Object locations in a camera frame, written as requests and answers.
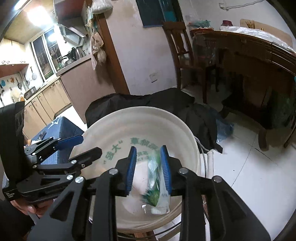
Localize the dark wooden chair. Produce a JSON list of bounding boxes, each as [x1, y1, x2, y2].
[[163, 22, 214, 104]]

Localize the black frying pan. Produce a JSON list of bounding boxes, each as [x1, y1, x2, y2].
[[58, 51, 76, 62]]

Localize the silver rice cooker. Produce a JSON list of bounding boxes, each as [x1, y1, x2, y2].
[[23, 87, 37, 100]]

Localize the steel kettle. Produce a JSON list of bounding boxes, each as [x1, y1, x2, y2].
[[75, 46, 86, 60]]

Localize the white plastic bucket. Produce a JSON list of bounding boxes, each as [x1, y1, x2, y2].
[[70, 114, 201, 233]]

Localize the hanging white plastic bag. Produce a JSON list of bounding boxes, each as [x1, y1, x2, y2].
[[91, 0, 113, 15]]

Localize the beige lower cabinets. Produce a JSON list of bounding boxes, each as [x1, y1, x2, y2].
[[23, 55, 115, 139]]

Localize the dark wooden dining table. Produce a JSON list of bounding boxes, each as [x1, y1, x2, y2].
[[190, 29, 295, 151]]

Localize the hanging cloth bags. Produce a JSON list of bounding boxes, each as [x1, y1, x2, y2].
[[90, 32, 107, 70]]

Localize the person left hand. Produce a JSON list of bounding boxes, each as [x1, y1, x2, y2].
[[11, 199, 54, 217]]

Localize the kitchen window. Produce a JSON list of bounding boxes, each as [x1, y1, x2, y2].
[[31, 28, 63, 81]]

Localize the range hood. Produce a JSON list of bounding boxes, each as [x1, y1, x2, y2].
[[58, 17, 87, 47]]

